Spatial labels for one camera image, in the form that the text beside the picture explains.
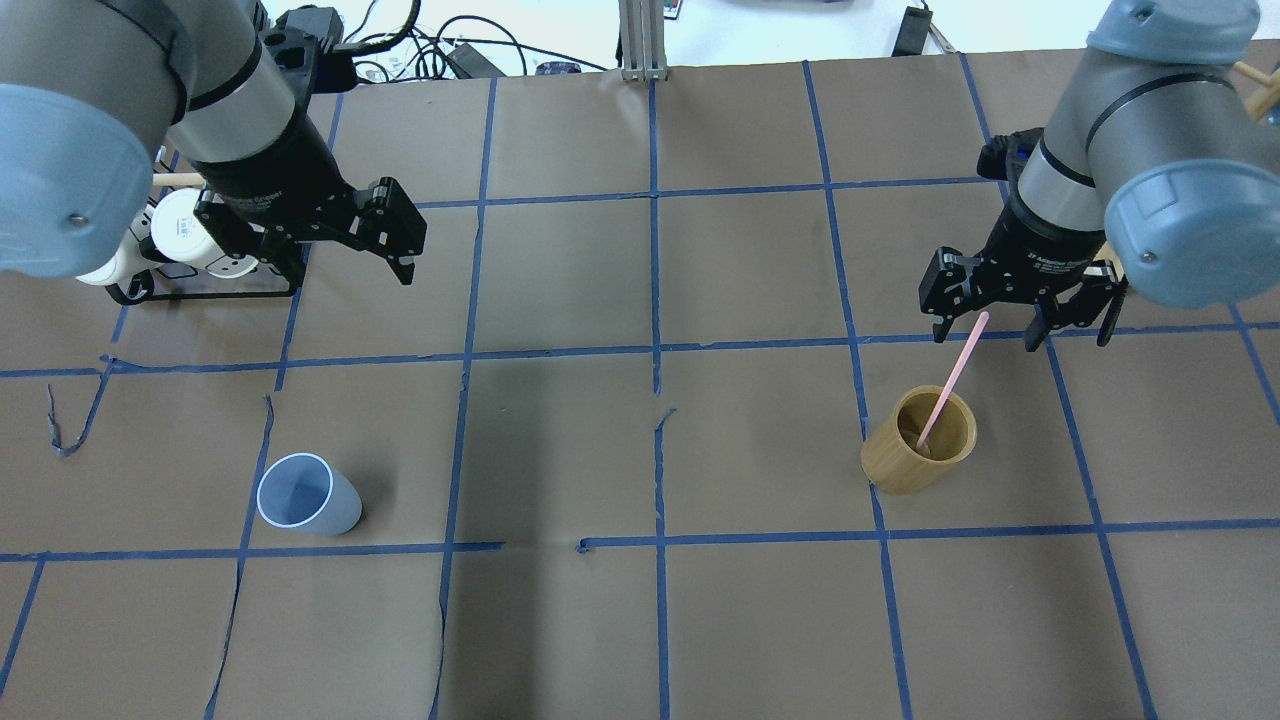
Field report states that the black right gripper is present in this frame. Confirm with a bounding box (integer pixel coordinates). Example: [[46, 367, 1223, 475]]
[[918, 195, 1129, 354]]

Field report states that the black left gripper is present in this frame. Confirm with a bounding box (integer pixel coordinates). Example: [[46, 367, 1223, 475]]
[[195, 120, 428, 286]]

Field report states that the light blue plastic cup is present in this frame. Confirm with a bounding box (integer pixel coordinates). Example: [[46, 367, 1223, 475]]
[[255, 452, 364, 536]]

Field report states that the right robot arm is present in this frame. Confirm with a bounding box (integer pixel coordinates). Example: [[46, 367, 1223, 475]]
[[918, 1, 1279, 352]]

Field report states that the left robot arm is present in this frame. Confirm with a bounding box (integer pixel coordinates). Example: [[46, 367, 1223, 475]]
[[1, 1, 428, 287]]

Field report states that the wooden cup tree stand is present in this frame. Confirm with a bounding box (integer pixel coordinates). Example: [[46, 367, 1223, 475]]
[[1231, 61, 1280, 123]]

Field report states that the black power adapter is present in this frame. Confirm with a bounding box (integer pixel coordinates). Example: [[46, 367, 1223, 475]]
[[444, 44, 506, 79]]

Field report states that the bamboo chopstick holder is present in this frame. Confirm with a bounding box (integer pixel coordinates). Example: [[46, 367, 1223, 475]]
[[860, 386, 978, 496]]

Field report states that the white mug near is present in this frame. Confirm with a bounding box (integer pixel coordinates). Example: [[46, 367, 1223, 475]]
[[150, 187, 259, 279]]

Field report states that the white mug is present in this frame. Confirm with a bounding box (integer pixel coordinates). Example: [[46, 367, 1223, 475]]
[[76, 208, 163, 287], [150, 187, 259, 279]]

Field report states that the white mug far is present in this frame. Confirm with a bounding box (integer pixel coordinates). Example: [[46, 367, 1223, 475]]
[[76, 208, 163, 287]]

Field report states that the small black power brick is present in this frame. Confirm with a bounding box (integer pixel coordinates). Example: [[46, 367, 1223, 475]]
[[891, 6, 934, 56]]

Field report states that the black wire mug rack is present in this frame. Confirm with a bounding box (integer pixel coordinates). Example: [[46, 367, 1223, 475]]
[[99, 147, 300, 306]]

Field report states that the aluminium frame post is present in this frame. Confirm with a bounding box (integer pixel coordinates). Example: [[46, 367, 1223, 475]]
[[618, 0, 669, 82]]

